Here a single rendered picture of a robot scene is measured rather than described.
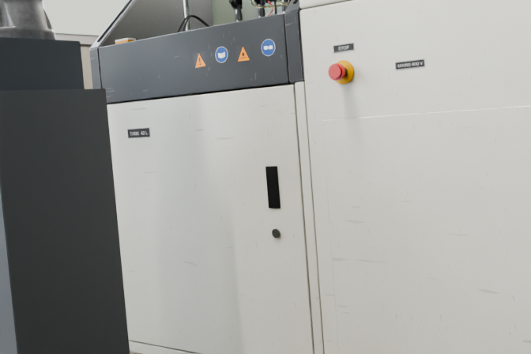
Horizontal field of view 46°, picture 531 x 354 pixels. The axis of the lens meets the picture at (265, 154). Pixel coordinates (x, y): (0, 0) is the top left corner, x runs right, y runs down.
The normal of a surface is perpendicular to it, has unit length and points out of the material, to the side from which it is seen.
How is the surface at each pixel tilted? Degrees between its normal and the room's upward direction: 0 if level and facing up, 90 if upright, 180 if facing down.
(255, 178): 90
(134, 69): 90
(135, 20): 90
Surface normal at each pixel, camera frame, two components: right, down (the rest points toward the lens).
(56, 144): 0.75, -0.02
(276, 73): -0.55, 0.09
